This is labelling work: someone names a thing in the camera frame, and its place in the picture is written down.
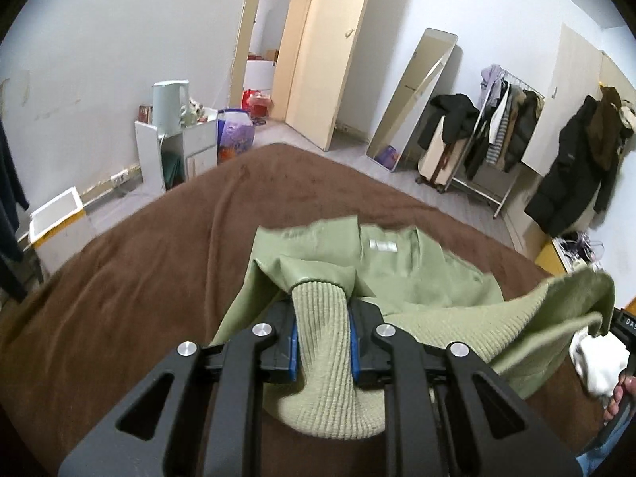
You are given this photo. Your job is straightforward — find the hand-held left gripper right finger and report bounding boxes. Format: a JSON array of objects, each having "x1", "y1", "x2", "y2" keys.
[{"x1": 348, "y1": 298, "x2": 582, "y2": 477}]

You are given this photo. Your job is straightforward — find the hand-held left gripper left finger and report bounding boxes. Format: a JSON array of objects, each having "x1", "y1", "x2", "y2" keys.
[{"x1": 57, "y1": 303, "x2": 299, "y2": 477}]

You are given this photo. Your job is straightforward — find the green zip jacket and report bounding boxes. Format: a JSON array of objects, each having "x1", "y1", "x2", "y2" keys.
[{"x1": 211, "y1": 215, "x2": 617, "y2": 440}]

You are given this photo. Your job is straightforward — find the person's right forearm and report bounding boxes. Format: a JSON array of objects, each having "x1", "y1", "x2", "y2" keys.
[{"x1": 576, "y1": 407, "x2": 636, "y2": 477}]

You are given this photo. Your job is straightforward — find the white clothes rack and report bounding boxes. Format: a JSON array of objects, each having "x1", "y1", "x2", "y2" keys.
[{"x1": 444, "y1": 67, "x2": 545, "y2": 220}]

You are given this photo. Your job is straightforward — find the row of hung clothes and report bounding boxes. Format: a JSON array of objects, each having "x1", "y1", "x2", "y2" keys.
[{"x1": 464, "y1": 64, "x2": 545, "y2": 180}]

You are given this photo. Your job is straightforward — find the dark hung clothes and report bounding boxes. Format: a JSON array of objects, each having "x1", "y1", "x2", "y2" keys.
[{"x1": 0, "y1": 119, "x2": 31, "y2": 304}]

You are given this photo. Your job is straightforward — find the person's right hand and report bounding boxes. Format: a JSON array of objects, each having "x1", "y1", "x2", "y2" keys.
[{"x1": 603, "y1": 375, "x2": 636, "y2": 425}]

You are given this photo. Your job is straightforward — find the white fleece garment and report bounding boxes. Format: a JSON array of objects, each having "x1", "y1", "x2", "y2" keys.
[{"x1": 569, "y1": 330, "x2": 629, "y2": 398}]

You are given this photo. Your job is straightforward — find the yellow nightstand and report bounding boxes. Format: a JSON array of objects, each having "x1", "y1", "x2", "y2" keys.
[{"x1": 534, "y1": 238, "x2": 577, "y2": 276}]

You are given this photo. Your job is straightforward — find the long black coat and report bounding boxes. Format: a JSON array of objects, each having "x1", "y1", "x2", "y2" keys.
[{"x1": 524, "y1": 85, "x2": 636, "y2": 237}]

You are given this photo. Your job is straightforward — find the brown blanket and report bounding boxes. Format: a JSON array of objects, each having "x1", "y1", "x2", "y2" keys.
[{"x1": 0, "y1": 142, "x2": 636, "y2": 477}]

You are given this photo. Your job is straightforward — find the beige suitcase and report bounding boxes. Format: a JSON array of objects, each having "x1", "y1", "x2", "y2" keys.
[{"x1": 417, "y1": 124, "x2": 473, "y2": 194}]

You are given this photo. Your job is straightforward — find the purple printed bag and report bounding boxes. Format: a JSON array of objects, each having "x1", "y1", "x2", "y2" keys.
[{"x1": 217, "y1": 108, "x2": 256, "y2": 165}]

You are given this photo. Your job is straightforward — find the white side cabinet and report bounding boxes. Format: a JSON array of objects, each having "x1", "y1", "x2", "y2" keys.
[{"x1": 134, "y1": 107, "x2": 219, "y2": 194}]

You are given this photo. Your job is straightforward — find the red bag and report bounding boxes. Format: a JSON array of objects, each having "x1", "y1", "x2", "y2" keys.
[{"x1": 242, "y1": 88, "x2": 274, "y2": 120}]

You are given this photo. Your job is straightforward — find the white cabinet door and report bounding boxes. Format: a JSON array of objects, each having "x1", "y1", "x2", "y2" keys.
[{"x1": 521, "y1": 22, "x2": 604, "y2": 177}]

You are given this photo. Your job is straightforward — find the standing mirror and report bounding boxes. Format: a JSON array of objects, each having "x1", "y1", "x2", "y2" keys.
[{"x1": 365, "y1": 28, "x2": 459, "y2": 173}]

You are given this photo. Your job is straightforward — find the white foam box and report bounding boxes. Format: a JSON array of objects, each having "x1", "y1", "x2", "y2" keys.
[{"x1": 28, "y1": 186, "x2": 97, "y2": 276}]

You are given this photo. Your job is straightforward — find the pale green kettle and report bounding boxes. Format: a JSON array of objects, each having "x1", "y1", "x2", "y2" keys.
[{"x1": 151, "y1": 79, "x2": 190, "y2": 130}]

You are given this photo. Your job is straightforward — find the white appliance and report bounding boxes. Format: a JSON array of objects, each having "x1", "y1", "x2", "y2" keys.
[{"x1": 245, "y1": 58, "x2": 277, "y2": 94}]

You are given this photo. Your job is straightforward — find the beige wooden door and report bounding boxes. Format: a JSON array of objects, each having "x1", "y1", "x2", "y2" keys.
[{"x1": 284, "y1": 0, "x2": 381, "y2": 152}]

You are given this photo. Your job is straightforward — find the tangle of cables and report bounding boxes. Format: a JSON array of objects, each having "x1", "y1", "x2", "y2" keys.
[{"x1": 559, "y1": 231, "x2": 604, "y2": 262}]

